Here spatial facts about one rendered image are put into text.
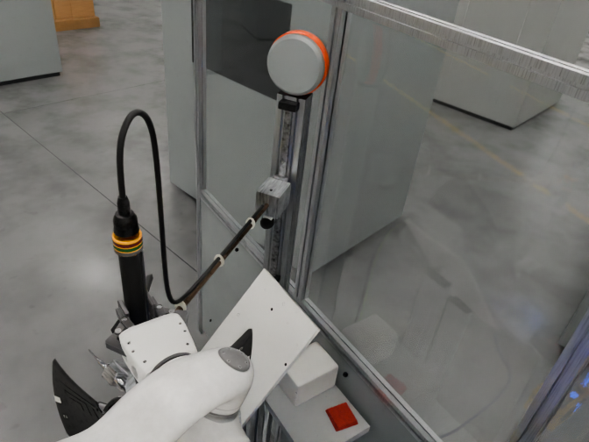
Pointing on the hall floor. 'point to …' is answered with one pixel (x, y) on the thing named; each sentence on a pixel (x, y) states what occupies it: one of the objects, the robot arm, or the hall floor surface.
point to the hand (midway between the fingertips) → (137, 308)
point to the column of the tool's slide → (301, 119)
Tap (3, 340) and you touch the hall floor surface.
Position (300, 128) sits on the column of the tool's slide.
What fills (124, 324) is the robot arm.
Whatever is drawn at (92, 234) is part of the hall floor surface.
